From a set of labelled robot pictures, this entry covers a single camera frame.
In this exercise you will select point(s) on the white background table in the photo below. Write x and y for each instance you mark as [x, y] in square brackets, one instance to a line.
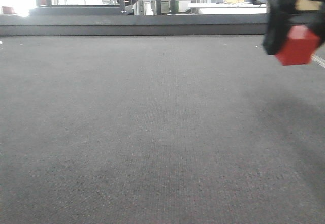
[225, 8]

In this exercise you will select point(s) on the red magnetic cube block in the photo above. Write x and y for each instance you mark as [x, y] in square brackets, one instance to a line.
[298, 47]

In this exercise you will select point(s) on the black metal frame stand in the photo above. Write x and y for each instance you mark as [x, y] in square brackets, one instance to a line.
[83, 8]

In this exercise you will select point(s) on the dark grey carpet mat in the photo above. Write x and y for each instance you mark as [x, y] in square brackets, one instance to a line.
[176, 129]

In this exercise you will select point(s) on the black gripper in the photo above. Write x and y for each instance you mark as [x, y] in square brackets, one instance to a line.
[279, 24]

